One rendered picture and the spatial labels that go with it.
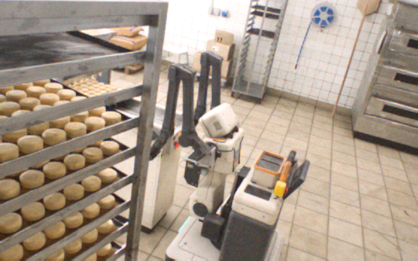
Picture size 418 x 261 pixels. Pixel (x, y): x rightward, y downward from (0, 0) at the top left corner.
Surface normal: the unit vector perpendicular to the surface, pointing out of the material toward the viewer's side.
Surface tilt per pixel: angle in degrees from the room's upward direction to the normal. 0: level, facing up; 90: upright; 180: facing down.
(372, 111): 91
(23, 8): 90
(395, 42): 91
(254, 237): 90
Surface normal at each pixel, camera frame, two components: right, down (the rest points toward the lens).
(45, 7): 0.82, 0.36
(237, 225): -0.36, 0.32
